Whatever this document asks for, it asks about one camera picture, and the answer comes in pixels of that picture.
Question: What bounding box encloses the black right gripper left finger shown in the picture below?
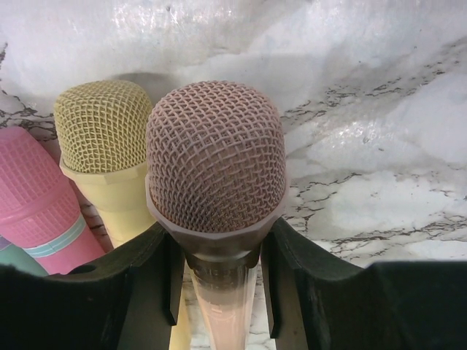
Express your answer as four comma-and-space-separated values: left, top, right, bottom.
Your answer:
1, 224, 187, 349

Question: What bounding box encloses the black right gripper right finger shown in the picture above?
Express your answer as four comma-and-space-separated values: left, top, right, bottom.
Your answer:
260, 219, 466, 350

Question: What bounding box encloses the mint green toy microphone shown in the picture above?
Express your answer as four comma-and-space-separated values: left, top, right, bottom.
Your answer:
0, 237, 48, 277

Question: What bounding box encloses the pink toy microphone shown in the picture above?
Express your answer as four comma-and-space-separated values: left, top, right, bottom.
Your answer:
1, 126, 104, 274

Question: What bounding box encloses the beige toy microphone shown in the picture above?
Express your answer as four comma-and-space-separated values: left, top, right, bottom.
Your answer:
145, 81, 288, 349

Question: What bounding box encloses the yellow toy microphone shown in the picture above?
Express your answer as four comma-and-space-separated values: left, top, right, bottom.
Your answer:
54, 80, 191, 349

